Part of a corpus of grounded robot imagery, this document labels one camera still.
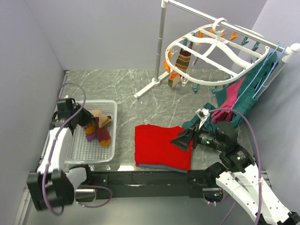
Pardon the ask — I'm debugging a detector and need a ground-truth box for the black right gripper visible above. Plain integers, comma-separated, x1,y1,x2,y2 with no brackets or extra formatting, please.
169,117,224,150

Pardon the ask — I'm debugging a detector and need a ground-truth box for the maroon purple striped sock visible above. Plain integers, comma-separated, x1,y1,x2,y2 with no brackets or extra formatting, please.
95,117,112,147
81,124,98,142

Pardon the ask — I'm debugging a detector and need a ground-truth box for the beige striped sock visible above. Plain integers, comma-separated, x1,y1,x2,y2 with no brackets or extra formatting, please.
89,109,112,128
168,48,191,88

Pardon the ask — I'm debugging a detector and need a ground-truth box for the white round clip hanger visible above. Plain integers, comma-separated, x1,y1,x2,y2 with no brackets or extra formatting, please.
163,18,270,86

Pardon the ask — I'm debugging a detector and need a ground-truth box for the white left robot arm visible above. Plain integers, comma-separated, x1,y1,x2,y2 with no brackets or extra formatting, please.
27,97,94,211

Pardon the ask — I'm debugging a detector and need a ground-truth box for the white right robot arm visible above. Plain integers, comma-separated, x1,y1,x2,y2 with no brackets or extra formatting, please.
171,121,300,225

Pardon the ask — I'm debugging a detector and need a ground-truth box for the red folded cloth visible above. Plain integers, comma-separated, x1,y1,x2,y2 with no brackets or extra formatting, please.
135,124,192,173

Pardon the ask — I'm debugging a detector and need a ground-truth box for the white plastic basket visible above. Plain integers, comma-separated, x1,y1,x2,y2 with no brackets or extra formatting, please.
65,100,117,165

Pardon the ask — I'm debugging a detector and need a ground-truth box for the pink magenta garment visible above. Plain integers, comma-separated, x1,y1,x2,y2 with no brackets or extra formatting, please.
212,77,245,124

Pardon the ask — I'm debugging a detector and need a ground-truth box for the teal green garment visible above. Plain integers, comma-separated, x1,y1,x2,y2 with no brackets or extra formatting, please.
182,50,279,134

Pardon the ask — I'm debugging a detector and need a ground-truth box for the white clothes rack stand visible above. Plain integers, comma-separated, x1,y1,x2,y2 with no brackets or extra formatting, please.
134,0,300,99

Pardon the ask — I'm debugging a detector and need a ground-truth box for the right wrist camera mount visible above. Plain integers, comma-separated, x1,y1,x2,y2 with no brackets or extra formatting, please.
195,108,210,129

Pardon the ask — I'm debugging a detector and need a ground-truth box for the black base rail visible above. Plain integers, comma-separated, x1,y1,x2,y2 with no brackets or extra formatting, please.
78,170,220,200

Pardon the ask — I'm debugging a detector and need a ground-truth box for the blue wire hanger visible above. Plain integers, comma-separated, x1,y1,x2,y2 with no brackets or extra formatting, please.
232,46,288,110

